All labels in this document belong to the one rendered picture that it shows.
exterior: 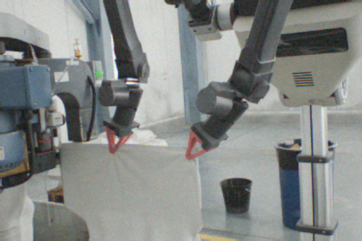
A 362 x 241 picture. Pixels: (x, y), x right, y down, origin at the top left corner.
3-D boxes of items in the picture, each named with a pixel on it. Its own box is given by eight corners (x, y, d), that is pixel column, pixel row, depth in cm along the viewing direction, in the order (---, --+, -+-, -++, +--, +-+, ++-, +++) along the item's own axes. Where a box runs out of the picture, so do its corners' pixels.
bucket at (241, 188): (258, 206, 368) (257, 179, 365) (246, 217, 343) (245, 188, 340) (229, 202, 383) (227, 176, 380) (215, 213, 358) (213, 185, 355)
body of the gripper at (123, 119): (100, 124, 108) (108, 100, 106) (121, 120, 117) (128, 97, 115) (119, 135, 106) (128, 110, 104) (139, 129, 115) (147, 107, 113)
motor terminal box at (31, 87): (56, 116, 90) (50, 65, 89) (36, 121, 80) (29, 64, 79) (22, 118, 92) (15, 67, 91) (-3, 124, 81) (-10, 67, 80)
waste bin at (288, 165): (344, 215, 331) (342, 138, 324) (333, 239, 288) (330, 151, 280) (287, 209, 356) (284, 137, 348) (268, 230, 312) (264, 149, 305)
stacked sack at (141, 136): (158, 140, 483) (157, 128, 481) (137, 146, 446) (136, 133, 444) (115, 138, 517) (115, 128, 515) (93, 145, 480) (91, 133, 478)
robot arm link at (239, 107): (256, 106, 90) (242, 89, 93) (238, 102, 85) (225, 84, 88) (237, 127, 93) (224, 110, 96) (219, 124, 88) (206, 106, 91)
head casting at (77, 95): (99, 137, 137) (91, 51, 133) (42, 153, 116) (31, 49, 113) (40, 136, 152) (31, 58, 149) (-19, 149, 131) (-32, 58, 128)
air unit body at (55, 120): (69, 150, 117) (63, 98, 115) (56, 154, 113) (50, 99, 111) (58, 150, 119) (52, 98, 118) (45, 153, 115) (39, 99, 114)
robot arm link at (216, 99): (273, 85, 87) (247, 65, 92) (243, 74, 78) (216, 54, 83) (243, 128, 91) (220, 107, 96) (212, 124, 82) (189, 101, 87)
